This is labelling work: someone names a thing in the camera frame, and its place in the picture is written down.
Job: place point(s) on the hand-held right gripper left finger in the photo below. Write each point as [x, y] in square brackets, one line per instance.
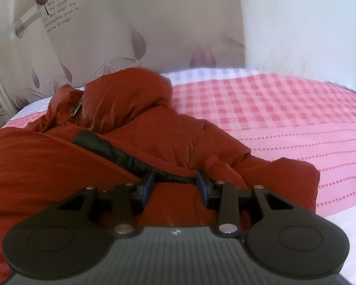
[148, 185]

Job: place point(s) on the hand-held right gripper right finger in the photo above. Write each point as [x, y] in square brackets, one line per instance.
[201, 186]

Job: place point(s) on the red puffer jacket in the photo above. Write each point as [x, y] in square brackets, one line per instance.
[136, 107]

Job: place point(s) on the pink checked bed sheet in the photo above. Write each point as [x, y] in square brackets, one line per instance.
[284, 118]

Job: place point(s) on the leaf print curtain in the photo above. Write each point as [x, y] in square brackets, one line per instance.
[106, 29]

